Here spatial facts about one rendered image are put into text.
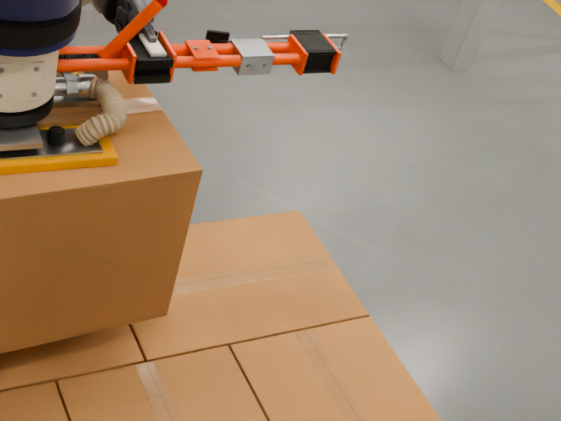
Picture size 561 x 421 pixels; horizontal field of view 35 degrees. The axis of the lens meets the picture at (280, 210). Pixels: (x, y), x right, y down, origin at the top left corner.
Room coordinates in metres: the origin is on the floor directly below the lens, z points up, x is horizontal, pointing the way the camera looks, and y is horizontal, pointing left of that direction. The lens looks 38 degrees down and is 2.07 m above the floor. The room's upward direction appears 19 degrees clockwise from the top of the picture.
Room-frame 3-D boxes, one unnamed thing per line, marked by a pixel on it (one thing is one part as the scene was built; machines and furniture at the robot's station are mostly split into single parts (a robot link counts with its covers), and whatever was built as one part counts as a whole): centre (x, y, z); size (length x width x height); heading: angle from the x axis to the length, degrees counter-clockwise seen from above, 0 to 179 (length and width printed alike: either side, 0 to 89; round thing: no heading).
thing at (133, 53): (1.40, 0.32, 1.20); 0.10 x 0.08 x 0.06; 37
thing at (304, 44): (1.61, 0.04, 1.20); 0.08 x 0.07 x 0.05; 127
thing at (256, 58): (1.53, 0.15, 1.20); 0.07 x 0.07 x 0.04; 37
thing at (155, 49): (1.41, 0.32, 1.22); 0.07 x 0.03 x 0.01; 39
